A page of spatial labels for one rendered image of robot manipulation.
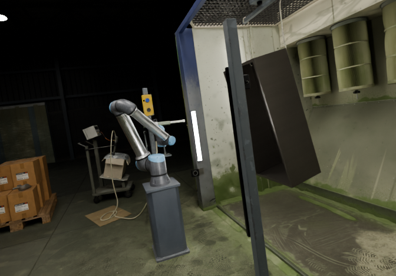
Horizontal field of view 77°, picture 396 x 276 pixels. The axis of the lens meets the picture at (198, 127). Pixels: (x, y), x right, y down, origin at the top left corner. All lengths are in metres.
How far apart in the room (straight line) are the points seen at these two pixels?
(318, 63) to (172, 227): 2.57
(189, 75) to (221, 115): 0.65
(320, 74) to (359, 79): 0.57
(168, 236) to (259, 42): 2.64
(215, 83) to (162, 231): 1.85
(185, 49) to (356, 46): 1.85
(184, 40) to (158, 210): 1.99
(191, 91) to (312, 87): 1.54
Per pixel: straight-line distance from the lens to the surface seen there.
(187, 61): 3.17
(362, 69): 3.14
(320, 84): 3.53
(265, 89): 2.24
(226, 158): 3.29
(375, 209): 2.97
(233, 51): 1.19
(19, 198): 4.28
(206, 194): 3.27
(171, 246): 2.47
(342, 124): 3.54
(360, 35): 3.19
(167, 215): 2.35
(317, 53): 3.55
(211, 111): 3.18
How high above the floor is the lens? 1.24
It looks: 3 degrees down
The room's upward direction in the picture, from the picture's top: 8 degrees counter-clockwise
